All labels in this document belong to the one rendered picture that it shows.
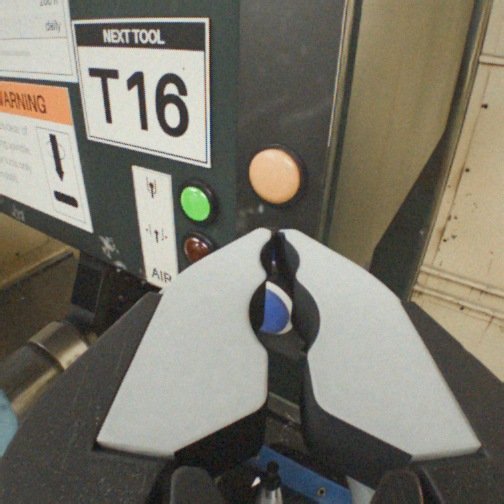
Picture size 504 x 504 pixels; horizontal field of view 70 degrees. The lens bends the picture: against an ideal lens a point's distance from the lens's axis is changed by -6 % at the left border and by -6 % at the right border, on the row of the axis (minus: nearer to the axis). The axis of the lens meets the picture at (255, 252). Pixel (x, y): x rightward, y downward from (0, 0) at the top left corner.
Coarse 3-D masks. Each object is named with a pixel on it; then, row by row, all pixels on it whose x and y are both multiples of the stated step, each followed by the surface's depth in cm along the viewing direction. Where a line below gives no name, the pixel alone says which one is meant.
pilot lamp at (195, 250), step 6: (192, 240) 22; (198, 240) 22; (186, 246) 23; (192, 246) 22; (198, 246) 22; (204, 246) 22; (186, 252) 23; (192, 252) 22; (198, 252) 22; (204, 252) 22; (192, 258) 23; (198, 258) 22
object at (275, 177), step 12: (264, 156) 17; (276, 156) 17; (288, 156) 17; (252, 168) 18; (264, 168) 17; (276, 168) 17; (288, 168) 17; (252, 180) 18; (264, 180) 17; (276, 180) 17; (288, 180) 17; (264, 192) 18; (276, 192) 17; (288, 192) 17
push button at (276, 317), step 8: (272, 296) 21; (272, 304) 21; (280, 304) 21; (272, 312) 21; (280, 312) 21; (288, 312) 21; (264, 320) 21; (272, 320) 21; (280, 320) 21; (288, 320) 21; (264, 328) 22; (272, 328) 21; (280, 328) 21
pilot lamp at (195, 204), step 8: (184, 192) 21; (192, 192) 20; (200, 192) 20; (184, 200) 21; (192, 200) 21; (200, 200) 20; (184, 208) 21; (192, 208) 21; (200, 208) 21; (208, 208) 21; (192, 216) 21; (200, 216) 21
